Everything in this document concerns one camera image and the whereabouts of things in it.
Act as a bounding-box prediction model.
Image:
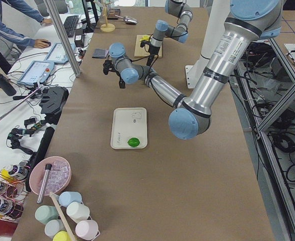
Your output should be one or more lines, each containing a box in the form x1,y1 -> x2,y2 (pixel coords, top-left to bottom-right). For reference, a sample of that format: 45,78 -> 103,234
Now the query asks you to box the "pink bowl of ice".
29,156 -> 72,196

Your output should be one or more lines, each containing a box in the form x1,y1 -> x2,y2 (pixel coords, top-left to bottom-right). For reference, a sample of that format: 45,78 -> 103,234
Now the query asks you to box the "person forearm blue sleeve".
0,20 -> 36,47

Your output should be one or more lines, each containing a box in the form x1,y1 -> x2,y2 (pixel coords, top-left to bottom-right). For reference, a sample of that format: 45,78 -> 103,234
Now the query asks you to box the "dark brown tray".
107,9 -> 120,20

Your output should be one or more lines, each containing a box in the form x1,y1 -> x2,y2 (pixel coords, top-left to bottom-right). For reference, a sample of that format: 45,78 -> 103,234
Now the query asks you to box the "aluminium frame post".
44,0 -> 81,77

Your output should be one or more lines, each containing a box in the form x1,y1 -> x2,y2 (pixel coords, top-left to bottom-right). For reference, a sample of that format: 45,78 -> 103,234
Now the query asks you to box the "teach pendant tablet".
44,43 -> 68,64
17,61 -> 55,86

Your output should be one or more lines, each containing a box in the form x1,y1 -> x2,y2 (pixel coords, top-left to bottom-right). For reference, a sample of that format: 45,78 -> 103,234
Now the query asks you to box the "black keyboard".
63,15 -> 79,38

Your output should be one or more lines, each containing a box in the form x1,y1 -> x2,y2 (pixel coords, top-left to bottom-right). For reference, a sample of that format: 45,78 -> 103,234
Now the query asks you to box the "yellow cup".
52,231 -> 71,241

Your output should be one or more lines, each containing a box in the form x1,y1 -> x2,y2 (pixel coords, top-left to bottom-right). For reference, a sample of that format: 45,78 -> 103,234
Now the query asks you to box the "near teach pendant tablet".
17,61 -> 55,86

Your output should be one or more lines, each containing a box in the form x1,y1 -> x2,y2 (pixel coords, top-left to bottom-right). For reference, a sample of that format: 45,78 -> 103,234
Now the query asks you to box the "far teach pendant tablet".
44,43 -> 68,64

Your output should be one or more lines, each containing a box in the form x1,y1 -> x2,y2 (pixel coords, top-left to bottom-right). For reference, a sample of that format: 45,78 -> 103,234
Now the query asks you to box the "blue cup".
59,191 -> 82,207

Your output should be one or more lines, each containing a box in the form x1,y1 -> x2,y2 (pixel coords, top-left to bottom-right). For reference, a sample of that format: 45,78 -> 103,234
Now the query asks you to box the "black gripper mount block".
39,86 -> 69,125

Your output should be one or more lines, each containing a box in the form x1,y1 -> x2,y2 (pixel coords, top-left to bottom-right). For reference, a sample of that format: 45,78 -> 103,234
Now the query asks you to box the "person far forearm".
4,0 -> 44,23

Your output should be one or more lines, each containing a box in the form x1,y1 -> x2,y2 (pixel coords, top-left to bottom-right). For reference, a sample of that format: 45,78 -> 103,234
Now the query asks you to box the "pink cup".
75,220 -> 99,240

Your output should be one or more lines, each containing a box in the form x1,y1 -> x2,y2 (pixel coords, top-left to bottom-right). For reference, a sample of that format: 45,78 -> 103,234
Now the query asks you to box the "person far hand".
41,18 -> 53,25

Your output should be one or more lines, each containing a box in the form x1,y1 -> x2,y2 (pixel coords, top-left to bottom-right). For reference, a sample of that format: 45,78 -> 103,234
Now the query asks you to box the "black box with label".
74,28 -> 85,47

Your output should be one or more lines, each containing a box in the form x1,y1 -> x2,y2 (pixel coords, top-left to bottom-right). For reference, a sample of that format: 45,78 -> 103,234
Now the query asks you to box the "wooden cup rack rod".
49,192 -> 77,241

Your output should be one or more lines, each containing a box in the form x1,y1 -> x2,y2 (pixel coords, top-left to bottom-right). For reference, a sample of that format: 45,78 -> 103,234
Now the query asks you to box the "person hand on mouse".
34,39 -> 48,49

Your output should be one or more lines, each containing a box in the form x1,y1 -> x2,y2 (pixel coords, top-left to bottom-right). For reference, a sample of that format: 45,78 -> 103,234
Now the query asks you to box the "white cup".
66,202 -> 90,223

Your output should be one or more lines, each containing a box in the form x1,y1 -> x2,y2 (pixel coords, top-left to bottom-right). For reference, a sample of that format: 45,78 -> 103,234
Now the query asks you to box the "mint green cup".
35,205 -> 59,225

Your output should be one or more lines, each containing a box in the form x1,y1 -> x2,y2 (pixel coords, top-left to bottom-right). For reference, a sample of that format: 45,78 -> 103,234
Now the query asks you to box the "metal scoop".
116,15 -> 138,25

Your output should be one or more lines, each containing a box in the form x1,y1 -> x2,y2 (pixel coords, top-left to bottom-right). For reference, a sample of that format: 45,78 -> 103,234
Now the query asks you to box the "black bar device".
25,127 -> 55,192

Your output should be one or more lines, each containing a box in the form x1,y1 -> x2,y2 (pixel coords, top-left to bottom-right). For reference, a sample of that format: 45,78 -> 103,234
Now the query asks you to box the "grey cup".
44,219 -> 65,238

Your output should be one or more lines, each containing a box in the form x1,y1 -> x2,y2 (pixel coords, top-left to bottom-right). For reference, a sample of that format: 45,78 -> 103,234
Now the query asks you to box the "wooden mug tree stand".
100,1 -> 115,33

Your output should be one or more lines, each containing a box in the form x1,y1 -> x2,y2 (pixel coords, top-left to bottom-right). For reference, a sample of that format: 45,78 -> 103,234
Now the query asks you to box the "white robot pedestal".
185,0 -> 230,89

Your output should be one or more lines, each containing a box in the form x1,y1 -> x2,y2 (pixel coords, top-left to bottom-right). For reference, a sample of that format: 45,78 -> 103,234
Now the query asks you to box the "yellow capped sauce bottle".
0,165 -> 28,183

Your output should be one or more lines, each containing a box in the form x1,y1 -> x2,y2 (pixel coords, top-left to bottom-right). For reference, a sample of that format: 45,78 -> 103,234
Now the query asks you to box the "metal rod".
0,84 -> 44,131

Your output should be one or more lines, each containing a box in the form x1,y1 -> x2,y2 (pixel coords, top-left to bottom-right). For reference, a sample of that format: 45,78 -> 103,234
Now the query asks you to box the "green lime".
127,137 -> 140,147

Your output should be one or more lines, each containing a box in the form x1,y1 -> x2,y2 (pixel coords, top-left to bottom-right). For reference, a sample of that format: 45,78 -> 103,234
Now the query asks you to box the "black water bottle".
0,73 -> 17,96

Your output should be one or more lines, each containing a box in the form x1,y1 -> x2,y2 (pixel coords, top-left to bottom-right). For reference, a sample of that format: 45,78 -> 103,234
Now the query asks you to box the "copper wire bottle rack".
0,175 -> 28,221

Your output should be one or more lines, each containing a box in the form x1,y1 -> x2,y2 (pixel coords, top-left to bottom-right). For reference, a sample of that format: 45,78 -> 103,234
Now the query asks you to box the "cream serving tray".
110,107 -> 148,149

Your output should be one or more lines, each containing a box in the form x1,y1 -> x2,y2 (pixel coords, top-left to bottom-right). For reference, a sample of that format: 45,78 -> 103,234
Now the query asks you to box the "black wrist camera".
103,60 -> 115,75

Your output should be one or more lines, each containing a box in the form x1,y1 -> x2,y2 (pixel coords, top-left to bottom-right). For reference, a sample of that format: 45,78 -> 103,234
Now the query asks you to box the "metal cylinder muddler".
37,164 -> 52,204

